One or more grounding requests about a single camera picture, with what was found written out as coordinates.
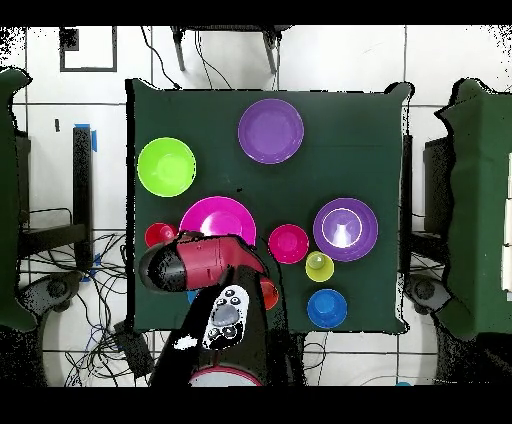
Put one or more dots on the black square floor frame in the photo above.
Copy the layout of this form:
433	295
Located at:
88	70

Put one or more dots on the light blue plastic bowl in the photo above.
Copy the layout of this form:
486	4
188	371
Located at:
192	296

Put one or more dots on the orange plastic cup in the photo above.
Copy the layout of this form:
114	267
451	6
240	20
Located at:
272	294

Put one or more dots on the small crimson plastic bowl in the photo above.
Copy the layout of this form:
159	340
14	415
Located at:
288	244

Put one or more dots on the purple plastic bowl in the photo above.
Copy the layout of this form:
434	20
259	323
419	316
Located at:
271	131
360	244

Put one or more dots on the blue tape strip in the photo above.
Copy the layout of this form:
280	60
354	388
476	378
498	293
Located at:
94	142

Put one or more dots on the stand with metal legs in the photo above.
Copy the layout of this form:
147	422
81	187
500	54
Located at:
178	50

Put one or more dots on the green plastic bowl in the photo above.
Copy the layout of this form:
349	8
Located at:
166	167

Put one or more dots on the black metal post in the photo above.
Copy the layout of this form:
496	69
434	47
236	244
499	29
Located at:
407	200

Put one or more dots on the yellow plastic cup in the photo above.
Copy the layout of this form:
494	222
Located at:
320	270

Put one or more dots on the green cloth covered side table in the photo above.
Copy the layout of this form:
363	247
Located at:
10	200
480	200

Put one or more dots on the large pink plastic bowl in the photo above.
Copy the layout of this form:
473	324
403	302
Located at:
218	212

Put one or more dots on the grey pedestal foot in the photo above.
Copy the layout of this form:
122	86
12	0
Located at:
56	288
424	290

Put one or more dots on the red plastic cup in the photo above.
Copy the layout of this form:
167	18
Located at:
158	234

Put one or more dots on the black power brick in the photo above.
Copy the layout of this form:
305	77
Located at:
134	352

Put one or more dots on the black metal frame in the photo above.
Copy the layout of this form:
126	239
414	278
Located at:
82	180

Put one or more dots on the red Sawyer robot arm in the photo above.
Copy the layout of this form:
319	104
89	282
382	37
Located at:
208	264

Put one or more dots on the dark blue plastic bowl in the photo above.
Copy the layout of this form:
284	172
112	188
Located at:
327	308

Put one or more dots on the dark green tablecloth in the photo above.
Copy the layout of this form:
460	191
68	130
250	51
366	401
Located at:
352	168

